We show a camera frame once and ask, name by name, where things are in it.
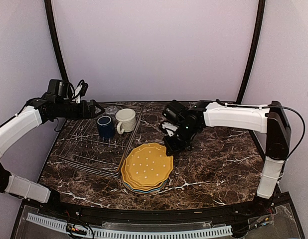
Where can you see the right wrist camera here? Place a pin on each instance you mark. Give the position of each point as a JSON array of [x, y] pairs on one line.
[[168, 128]]

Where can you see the cream ribbed mug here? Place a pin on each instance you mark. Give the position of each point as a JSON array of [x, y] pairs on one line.
[[126, 120]]

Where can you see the right black frame post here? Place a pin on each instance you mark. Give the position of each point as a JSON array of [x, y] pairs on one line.
[[252, 51]]

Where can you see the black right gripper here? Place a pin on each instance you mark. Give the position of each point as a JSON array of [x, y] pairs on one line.
[[172, 148]]

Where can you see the left black frame post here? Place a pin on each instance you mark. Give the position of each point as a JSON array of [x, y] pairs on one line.
[[55, 40]]

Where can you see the right wiring bundle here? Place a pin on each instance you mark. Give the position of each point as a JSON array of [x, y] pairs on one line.
[[261, 221]]

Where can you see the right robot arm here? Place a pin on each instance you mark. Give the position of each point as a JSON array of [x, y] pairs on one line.
[[227, 154]]

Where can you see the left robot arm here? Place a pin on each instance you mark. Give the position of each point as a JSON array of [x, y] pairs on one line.
[[61, 100]]

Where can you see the dark blue mug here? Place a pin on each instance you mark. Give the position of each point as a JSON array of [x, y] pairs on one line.
[[105, 126]]

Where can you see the wiring bundle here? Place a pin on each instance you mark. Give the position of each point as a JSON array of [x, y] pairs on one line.
[[75, 227], [261, 221]]

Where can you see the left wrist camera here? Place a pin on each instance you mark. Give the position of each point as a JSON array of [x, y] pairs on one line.
[[80, 91]]

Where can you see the black front rail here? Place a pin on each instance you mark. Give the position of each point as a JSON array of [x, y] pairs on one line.
[[154, 215]]

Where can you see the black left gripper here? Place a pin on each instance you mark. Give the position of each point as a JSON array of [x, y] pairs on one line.
[[89, 113]]

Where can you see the left wiring bundle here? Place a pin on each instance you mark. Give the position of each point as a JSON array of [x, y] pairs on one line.
[[75, 227]]

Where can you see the black frame post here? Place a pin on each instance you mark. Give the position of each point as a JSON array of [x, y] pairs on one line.
[[55, 40], [252, 51]]

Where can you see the metal wire dish rack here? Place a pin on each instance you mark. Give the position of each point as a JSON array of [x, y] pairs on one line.
[[84, 149]]

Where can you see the light blue slotted cable duct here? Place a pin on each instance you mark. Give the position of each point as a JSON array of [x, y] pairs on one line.
[[128, 231]]

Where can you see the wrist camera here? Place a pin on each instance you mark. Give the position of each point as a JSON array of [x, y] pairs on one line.
[[168, 128], [80, 91]]

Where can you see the yellow dotted top plate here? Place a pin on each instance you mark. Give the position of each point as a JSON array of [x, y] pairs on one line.
[[150, 152]]

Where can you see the blue plate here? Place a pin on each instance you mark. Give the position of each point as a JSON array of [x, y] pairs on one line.
[[161, 187]]

